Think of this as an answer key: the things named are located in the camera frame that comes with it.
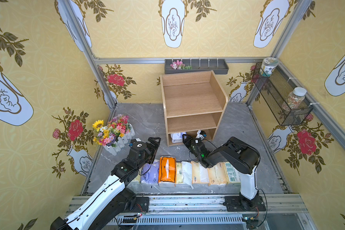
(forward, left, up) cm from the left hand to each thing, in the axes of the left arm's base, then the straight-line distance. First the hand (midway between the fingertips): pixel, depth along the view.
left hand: (155, 142), depth 78 cm
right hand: (+13, -19, -12) cm, 26 cm away
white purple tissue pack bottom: (+9, -13, -10) cm, 19 cm away
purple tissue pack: (-12, +4, -12) cm, 18 cm away
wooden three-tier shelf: (+16, -22, +14) cm, 31 cm away
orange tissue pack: (-12, -6, -9) cm, 16 cm away
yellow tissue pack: (-14, -15, -10) cm, 23 cm away
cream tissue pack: (-14, -35, -12) cm, 40 cm away
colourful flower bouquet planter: (+8, +25, -4) cm, 26 cm away
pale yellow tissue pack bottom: (-15, +10, -14) cm, 23 cm away
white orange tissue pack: (-14, -24, -12) cm, 30 cm away
